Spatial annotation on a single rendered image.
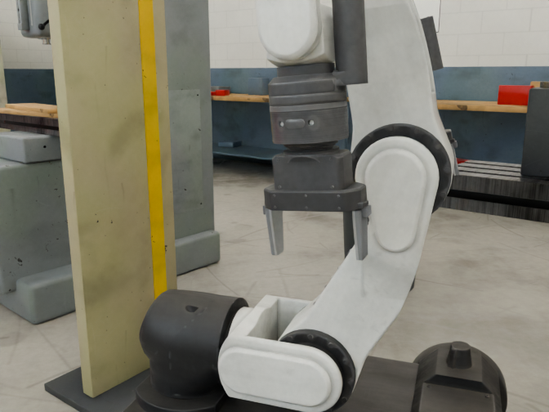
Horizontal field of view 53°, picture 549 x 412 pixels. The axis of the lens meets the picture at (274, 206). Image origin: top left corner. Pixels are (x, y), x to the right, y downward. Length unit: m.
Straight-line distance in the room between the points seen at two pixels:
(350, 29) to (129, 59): 1.44
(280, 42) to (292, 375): 0.52
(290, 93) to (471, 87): 5.21
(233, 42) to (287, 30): 6.76
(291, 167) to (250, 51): 6.54
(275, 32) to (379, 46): 0.23
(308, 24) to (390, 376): 0.76
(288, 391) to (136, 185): 1.26
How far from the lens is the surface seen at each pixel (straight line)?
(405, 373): 1.16
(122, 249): 2.02
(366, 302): 0.86
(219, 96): 6.39
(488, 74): 5.74
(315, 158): 0.61
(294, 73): 0.61
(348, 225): 2.95
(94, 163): 1.90
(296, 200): 0.63
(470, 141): 5.81
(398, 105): 0.78
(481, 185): 1.27
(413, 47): 0.78
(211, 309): 0.97
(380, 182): 0.75
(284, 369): 0.89
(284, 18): 0.59
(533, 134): 1.31
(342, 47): 0.61
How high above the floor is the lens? 1.15
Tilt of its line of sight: 14 degrees down
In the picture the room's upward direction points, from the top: straight up
